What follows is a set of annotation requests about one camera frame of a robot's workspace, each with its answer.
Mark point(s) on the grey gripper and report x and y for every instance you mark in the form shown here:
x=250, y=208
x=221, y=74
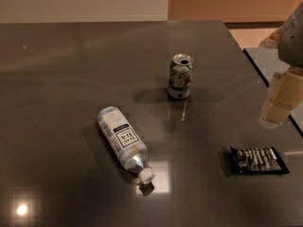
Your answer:
x=292, y=42

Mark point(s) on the black rxbar chocolate wrapper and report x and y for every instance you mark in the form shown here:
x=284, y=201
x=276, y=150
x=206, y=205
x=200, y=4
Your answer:
x=257, y=161

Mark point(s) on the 7up soda can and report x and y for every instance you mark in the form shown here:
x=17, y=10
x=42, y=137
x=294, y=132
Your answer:
x=180, y=72

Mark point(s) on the clear plastic water bottle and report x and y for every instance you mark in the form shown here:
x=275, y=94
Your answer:
x=129, y=149

